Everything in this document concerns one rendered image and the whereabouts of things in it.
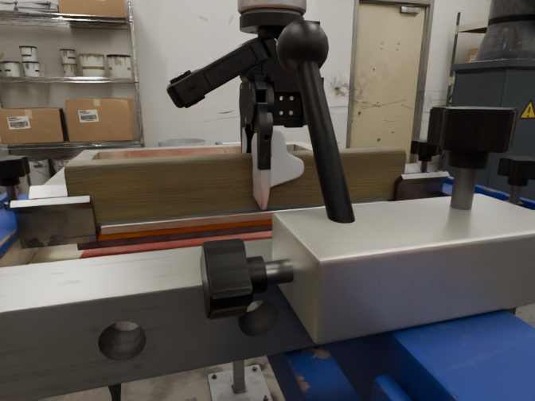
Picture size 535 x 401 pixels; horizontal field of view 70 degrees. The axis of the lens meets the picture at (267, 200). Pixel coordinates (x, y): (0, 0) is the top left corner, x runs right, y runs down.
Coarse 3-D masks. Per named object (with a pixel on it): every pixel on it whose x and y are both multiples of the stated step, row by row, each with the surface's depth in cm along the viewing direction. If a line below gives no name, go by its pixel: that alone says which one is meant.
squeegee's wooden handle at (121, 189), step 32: (96, 160) 41; (128, 160) 41; (160, 160) 42; (192, 160) 42; (224, 160) 43; (352, 160) 48; (384, 160) 49; (96, 192) 40; (128, 192) 41; (160, 192) 42; (192, 192) 43; (224, 192) 44; (288, 192) 46; (320, 192) 47; (352, 192) 49; (384, 192) 50; (96, 224) 41
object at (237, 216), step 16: (272, 208) 46; (288, 208) 46; (304, 208) 46; (112, 224) 40; (128, 224) 41; (144, 224) 41; (160, 224) 42; (176, 224) 42; (192, 224) 43; (208, 224) 43
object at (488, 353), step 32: (448, 320) 16; (480, 320) 16; (512, 320) 16; (352, 352) 18; (384, 352) 16; (416, 352) 14; (448, 352) 14; (480, 352) 14; (512, 352) 14; (352, 384) 19; (416, 384) 14; (448, 384) 12; (480, 384) 12; (512, 384) 12
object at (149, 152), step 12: (240, 144) 105; (288, 144) 106; (300, 144) 105; (84, 156) 86; (96, 156) 90; (108, 156) 94; (120, 156) 94; (132, 156) 95; (144, 156) 96; (156, 156) 97; (168, 156) 97; (60, 180) 63; (12, 252) 36; (24, 252) 39; (36, 252) 43; (0, 264) 33; (12, 264) 36; (24, 264) 39
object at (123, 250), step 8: (176, 240) 47; (184, 240) 47; (192, 240) 47; (200, 240) 47; (208, 240) 47; (248, 240) 47; (104, 248) 44; (112, 248) 44; (120, 248) 44; (128, 248) 44; (136, 248) 44; (144, 248) 44; (152, 248) 44; (160, 248) 44; (168, 248) 44; (176, 248) 44; (80, 256) 42; (88, 256) 42; (96, 256) 42
